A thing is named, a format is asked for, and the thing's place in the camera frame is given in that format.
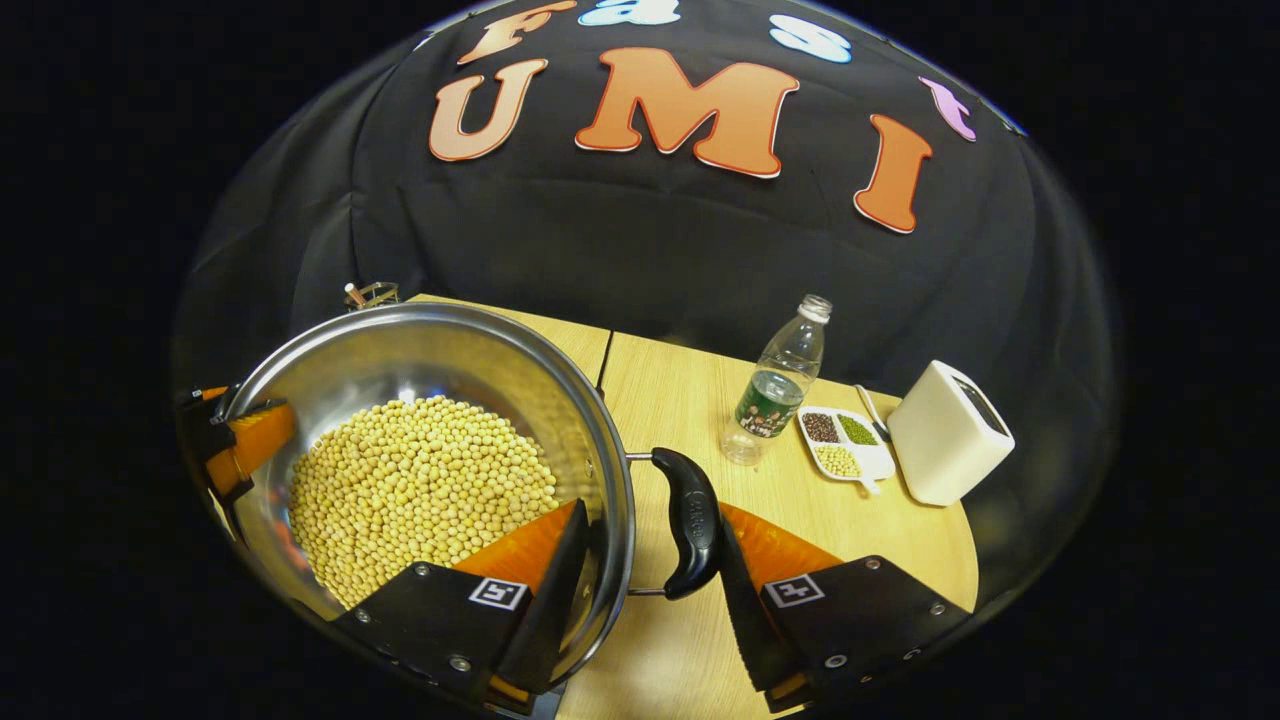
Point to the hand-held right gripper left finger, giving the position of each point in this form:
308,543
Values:
555,610

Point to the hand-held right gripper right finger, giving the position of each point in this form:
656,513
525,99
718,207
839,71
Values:
745,610

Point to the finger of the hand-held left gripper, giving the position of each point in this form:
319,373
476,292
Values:
262,432
195,420

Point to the stainless steel pot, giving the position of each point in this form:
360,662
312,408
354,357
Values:
420,350

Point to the pile of soybeans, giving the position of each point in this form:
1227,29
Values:
420,480

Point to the white divided bean dish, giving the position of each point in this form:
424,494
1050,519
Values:
845,445

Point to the clear plastic water bottle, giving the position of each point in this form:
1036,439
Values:
780,390

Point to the white box appliance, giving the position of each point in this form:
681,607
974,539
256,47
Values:
945,435

